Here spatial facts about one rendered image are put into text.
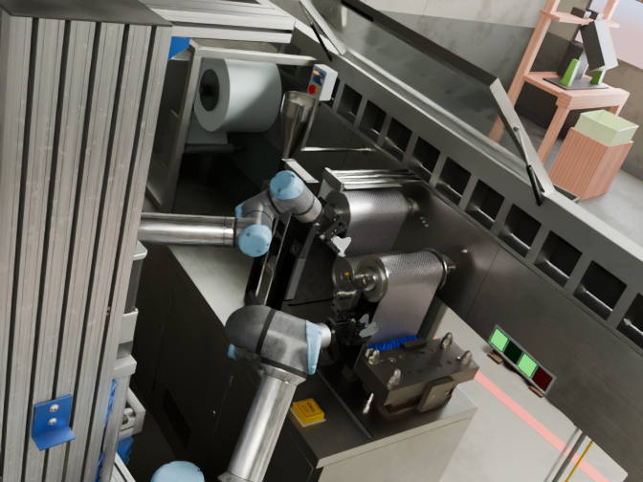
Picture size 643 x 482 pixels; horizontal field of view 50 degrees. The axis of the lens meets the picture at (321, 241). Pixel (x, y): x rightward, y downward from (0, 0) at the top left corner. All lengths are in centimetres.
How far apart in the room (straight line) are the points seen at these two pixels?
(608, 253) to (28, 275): 144
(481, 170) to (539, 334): 53
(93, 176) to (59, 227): 10
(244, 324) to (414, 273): 71
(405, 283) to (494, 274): 28
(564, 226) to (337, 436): 88
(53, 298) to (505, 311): 139
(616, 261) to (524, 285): 30
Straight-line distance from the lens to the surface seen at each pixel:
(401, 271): 215
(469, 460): 364
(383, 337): 227
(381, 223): 231
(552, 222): 210
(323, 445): 206
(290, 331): 165
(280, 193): 174
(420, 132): 244
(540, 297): 214
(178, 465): 171
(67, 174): 118
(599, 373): 208
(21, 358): 138
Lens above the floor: 233
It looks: 29 degrees down
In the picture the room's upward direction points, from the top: 18 degrees clockwise
